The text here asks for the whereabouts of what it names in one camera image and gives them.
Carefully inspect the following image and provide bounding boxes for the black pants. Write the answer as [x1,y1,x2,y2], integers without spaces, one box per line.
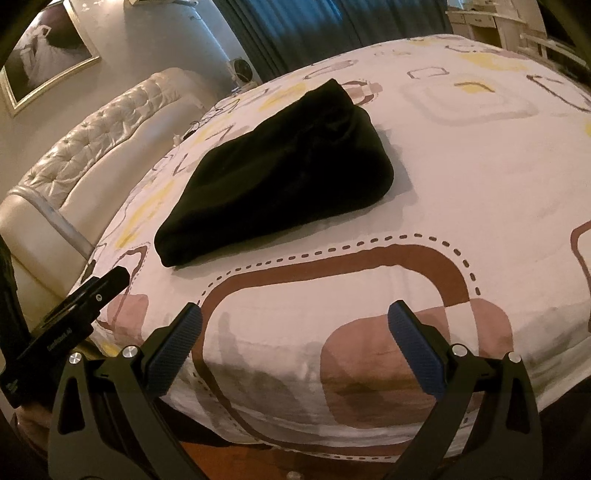
[154,79,394,267]

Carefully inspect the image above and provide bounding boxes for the black phone on bed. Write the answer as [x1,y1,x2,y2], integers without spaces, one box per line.
[80,260,96,284]

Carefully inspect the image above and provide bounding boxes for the cream tufted headboard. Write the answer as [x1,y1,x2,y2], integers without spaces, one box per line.
[1,67,223,328]

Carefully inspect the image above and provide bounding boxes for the white patterned bed sheet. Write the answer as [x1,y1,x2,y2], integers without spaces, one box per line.
[90,35,590,462]

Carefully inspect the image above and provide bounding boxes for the small bedside fan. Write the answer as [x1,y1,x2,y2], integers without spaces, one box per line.
[226,58,259,93]

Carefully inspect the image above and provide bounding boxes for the white dressing table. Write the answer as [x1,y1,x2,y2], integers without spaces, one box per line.
[445,0,591,80]

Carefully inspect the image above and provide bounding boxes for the dark blue curtain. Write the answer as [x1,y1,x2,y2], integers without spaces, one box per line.
[214,0,452,82]

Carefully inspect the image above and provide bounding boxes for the gold framed wall picture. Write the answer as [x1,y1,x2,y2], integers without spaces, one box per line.
[1,1,100,116]

